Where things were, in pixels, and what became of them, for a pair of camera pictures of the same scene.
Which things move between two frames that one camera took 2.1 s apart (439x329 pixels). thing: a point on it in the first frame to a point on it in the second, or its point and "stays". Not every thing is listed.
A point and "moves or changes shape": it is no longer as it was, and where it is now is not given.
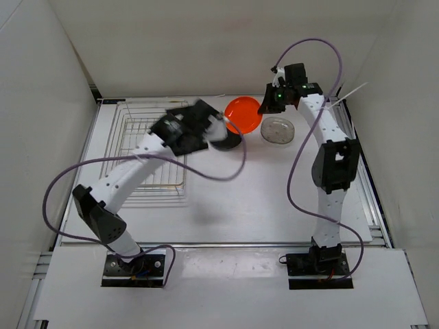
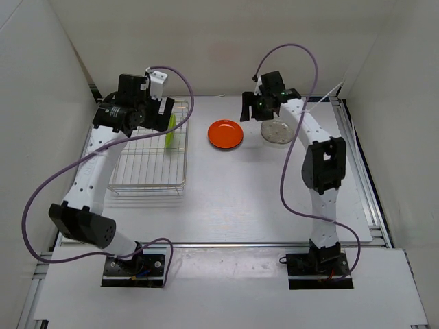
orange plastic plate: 243,112 moves or changes shape
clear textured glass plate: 278,133 stays
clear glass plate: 278,129 stays
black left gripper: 180,112 to 158,121
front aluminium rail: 226,244 stays
